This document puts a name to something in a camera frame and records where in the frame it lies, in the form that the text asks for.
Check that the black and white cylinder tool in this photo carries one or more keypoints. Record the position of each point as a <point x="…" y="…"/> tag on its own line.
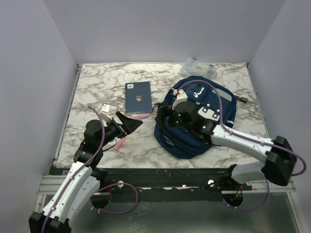
<point x="242" y="99"/>

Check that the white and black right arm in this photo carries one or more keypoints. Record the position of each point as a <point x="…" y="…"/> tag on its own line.
<point x="275" y="158"/>

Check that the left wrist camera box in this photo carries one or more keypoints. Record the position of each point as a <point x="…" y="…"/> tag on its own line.
<point x="104" y="113"/>

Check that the aluminium front mounting rail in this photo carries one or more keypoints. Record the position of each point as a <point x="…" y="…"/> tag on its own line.
<point x="167" y="185"/>

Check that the dark blue thin notebook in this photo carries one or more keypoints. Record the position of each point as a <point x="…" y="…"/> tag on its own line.
<point x="138" y="98"/>

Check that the navy blue student backpack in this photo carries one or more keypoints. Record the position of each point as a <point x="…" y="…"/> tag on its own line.
<point x="185" y="135"/>

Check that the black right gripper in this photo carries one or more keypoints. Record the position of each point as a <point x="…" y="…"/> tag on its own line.
<point x="164" y="112"/>

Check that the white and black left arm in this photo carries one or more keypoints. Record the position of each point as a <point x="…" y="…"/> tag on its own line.
<point x="83" y="178"/>

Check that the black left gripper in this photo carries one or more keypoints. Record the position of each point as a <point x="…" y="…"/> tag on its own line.
<point x="129" y="125"/>

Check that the pink highlighter pen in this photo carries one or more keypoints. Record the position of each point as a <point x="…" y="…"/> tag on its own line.
<point x="140" y="117"/>

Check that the clear plastic screw organiser box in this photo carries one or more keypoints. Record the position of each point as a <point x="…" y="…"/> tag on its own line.
<point x="192" y="67"/>

